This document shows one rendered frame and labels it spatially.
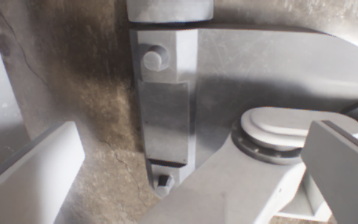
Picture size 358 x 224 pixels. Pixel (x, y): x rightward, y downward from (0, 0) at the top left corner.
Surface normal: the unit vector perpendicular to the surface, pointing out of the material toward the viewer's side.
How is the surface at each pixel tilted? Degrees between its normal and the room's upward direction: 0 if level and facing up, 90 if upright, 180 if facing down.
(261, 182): 90
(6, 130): 90
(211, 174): 90
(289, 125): 90
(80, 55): 0
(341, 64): 0
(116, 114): 0
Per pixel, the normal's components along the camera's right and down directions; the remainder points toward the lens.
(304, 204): -0.02, -0.88
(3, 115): 0.97, 0.14
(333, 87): -0.22, 0.47
